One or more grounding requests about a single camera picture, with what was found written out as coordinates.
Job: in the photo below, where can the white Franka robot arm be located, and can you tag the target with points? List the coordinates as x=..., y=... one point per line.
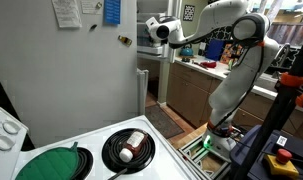
x=244, y=76

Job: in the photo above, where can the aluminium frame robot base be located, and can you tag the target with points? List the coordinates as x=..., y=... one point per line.
x=197, y=153

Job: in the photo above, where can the white refrigerator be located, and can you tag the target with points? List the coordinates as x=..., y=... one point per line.
x=57, y=83

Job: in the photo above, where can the dark floor rug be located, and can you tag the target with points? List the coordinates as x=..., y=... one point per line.
x=162, y=121

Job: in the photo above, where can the wooden kitchen cabinet counter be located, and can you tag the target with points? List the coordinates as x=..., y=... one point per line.
x=187, y=96

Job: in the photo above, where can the teal kettle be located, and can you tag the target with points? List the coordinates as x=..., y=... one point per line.
x=186, y=51

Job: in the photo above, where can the gold bottle opener magnet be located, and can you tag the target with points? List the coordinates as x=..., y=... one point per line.
x=125, y=40

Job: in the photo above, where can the red kitchen utensil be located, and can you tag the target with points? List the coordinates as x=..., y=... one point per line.
x=209, y=64

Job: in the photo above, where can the black stove burner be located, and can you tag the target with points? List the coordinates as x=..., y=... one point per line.
x=86, y=163
x=111, y=150

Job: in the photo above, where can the blue cutting board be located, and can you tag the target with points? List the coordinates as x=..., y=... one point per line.
x=214, y=50

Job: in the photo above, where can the white electric stove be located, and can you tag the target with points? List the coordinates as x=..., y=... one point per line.
x=91, y=140

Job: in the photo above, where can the small black magnet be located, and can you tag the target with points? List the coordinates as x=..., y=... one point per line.
x=93, y=27

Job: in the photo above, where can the colourful patterned board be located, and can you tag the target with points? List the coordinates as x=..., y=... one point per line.
x=229, y=53

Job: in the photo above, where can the black white patterned picture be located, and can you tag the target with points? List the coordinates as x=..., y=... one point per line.
x=189, y=12

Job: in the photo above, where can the blue fridge magnet sheet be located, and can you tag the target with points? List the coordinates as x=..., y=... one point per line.
x=112, y=11

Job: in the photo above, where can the small white paper note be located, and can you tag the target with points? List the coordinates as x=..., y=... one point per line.
x=89, y=6

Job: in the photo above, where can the white printed paper sheet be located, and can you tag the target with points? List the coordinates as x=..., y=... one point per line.
x=67, y=13

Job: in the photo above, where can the green leaf pot holder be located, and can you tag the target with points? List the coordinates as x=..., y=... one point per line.
x=47, y=165

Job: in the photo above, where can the black pole with orange clamps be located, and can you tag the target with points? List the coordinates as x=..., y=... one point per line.
x=277, y=110

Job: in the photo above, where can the white stove knob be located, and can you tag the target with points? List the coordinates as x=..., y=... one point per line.
x=3, y=142
x=11, y=127

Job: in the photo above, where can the red yellow emergency stop button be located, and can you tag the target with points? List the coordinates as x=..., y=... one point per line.
x=281, y=165

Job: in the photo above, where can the dark blue storage box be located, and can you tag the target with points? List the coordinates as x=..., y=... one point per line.
x=297, y=146

